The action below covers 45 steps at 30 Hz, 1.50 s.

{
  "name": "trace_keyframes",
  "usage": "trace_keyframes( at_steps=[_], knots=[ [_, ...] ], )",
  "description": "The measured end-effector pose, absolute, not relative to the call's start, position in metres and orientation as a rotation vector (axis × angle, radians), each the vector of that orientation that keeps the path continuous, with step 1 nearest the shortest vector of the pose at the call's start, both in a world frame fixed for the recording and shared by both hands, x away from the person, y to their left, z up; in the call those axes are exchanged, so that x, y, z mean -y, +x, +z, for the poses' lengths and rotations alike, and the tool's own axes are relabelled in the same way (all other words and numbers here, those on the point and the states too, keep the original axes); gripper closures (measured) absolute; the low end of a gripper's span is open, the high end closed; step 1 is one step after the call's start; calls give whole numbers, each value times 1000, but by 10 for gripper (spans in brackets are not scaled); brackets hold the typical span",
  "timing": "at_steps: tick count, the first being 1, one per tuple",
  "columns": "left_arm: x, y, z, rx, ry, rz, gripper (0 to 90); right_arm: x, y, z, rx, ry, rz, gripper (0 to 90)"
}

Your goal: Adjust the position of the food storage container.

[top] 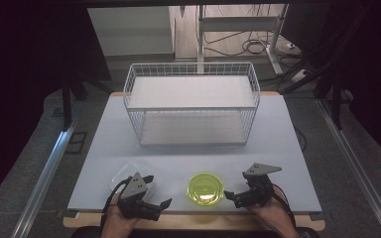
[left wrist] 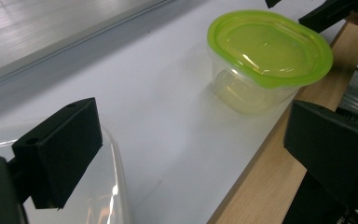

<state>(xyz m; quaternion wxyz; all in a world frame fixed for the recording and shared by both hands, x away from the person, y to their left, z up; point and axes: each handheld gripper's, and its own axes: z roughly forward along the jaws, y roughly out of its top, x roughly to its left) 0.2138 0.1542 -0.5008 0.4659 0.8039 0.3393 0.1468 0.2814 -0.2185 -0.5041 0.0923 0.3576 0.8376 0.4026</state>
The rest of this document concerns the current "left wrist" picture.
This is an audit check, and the aluminium floor rail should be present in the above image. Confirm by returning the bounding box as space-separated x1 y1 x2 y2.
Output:
0 0 176 91

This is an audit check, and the white plastic container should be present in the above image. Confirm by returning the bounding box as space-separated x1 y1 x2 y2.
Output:
0 124 133 224

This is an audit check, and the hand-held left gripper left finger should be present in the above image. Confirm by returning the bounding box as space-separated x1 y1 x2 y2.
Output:
10 97 103 210

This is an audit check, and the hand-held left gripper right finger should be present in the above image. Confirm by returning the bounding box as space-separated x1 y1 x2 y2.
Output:
283 99 358 210

